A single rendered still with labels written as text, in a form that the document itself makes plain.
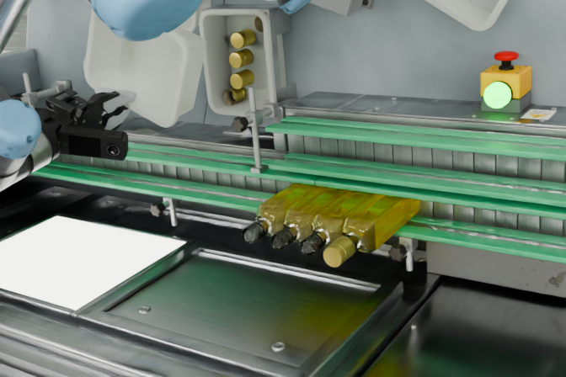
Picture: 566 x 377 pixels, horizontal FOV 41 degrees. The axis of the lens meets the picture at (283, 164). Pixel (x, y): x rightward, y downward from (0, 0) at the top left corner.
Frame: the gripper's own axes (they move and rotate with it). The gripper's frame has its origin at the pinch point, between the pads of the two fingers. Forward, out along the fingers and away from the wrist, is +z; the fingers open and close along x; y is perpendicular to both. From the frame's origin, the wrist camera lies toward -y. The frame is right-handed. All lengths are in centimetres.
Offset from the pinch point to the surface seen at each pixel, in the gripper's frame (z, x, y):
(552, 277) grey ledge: 22, 13, -76
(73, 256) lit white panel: -9.7, 37.2, 8.9
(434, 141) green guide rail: 17, -6, -52
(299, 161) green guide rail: 17.5, 10.6, -26.2
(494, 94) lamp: 28, -12, -56
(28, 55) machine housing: 28, 26, 66
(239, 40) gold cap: 30.1, -1.4, -1.3
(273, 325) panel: -11.9, 20.6, -41.7
